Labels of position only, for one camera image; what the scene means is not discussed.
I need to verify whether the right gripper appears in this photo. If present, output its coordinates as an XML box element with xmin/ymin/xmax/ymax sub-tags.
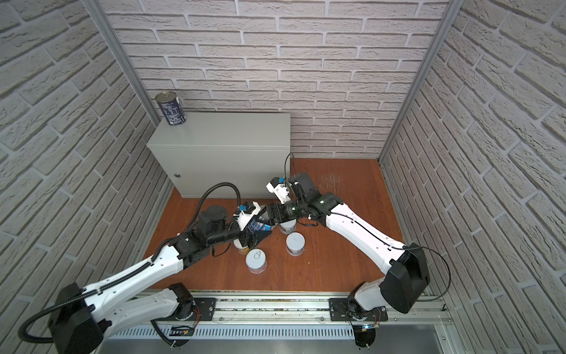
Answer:
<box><xmin>259</xmin><ymin>201</ymin><xmax>311</xmax><ymax>227</ymax></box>

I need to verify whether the large blue can gold lid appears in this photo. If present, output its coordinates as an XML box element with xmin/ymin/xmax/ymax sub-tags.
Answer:
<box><xmin>247</xmin><ymin>218</ymin><xmax>273</xmax><ymax>237</ymax></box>

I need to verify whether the tall dark blue can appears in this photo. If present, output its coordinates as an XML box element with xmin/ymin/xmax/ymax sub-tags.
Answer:
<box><xmin>155</xmin><ymin>91</ymin><xmax>186</xmax><ymax>126</ymax></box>

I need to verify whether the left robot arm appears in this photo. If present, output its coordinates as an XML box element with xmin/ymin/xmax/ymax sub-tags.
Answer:
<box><xmin>48</xmin><ymin>203</ymin><xmax>280</xmax><ymax>353</ymax></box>

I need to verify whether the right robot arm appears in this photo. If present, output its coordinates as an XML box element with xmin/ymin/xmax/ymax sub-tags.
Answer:
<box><xmin>258</xmin><ymin>173</ymin><xmax>430</xmax><ymax>314</ymax></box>

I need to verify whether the white can near right gripper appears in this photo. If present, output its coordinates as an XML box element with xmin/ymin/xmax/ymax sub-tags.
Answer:
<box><xmin>279</xmin><ymin>220</ymin><xmax>296</xmax><ymax>235</ymax></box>

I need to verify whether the orange can with white lid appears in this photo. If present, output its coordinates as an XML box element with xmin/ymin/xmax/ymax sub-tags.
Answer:
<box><xmin>233</xmin><ymin>239</ymin><xmax>250</xmax><ymax>255</ymax></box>

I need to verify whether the white can with pull tab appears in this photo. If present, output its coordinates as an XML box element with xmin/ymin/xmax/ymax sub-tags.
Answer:
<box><xmin>246</xmin><ymin>249</ymin><xmax>267</xmax><ymax>274</ymax></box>

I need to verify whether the white can with date stamp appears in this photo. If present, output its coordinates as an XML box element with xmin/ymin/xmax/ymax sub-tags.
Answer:
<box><xmin>286</xmin><ymin>232</ymin><xmax>306</xmax><ymax>257</ymax></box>

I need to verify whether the grey metal cabinet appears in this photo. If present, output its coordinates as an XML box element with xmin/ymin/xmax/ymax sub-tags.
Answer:
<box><xmin>147</xmin><ymin>112</ymin><xmax>291</xmax><ymax>199</ymax></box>

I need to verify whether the aluminium corner profile left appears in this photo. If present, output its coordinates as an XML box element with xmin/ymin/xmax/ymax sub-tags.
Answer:
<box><xmin>83</xmin><ymin>0</ymin><xmax>160</xmax><ymax>127</ymax></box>

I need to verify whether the aluminium corner profile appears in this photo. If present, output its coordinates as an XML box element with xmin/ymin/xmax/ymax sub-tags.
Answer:
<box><xmin>83</xmin><ymin>0</ymin><xmax>160</xmax><ymax>127</ymax></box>
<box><xmin>377</xmin><ymin>0</ymin><xmax>465</xmax><ymax>164</ymax></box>

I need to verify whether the aluminium corner profile right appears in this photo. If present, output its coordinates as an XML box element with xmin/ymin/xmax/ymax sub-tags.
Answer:
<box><xmin>377</xmin><ymin>0</ymin><xmax>465</xmax><ymax>164</ymax></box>

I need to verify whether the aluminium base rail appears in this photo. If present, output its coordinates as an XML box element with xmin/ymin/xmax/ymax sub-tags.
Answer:
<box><xmin>110</xmin><ymin>291</ymin><xmax>453</xmax><ymax>342</ymax></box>

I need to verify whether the black corrugated cable conduit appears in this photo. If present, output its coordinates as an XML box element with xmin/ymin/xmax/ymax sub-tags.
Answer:
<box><xmin>17</xmin><ymin>182</ymin><xmax>242</xmax><ymax>345</ymax></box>

